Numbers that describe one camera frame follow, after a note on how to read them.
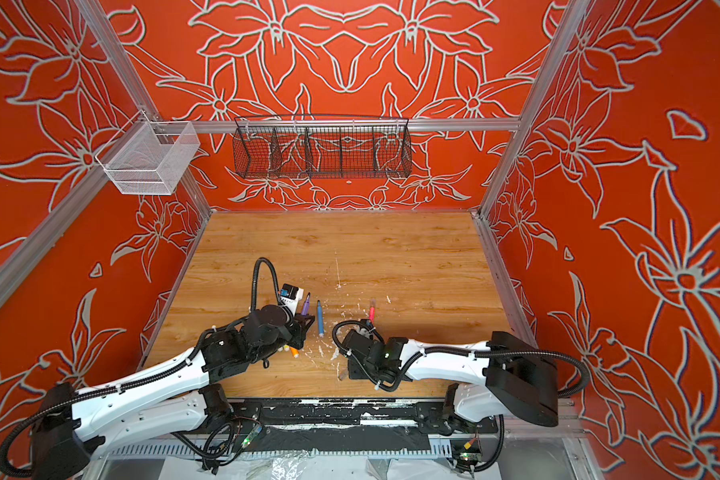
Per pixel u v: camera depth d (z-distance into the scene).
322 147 1.00
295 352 0.83
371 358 0.61
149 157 0.92
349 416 0.74
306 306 0.73
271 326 0.56
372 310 0.91
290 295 0.66
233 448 0.72
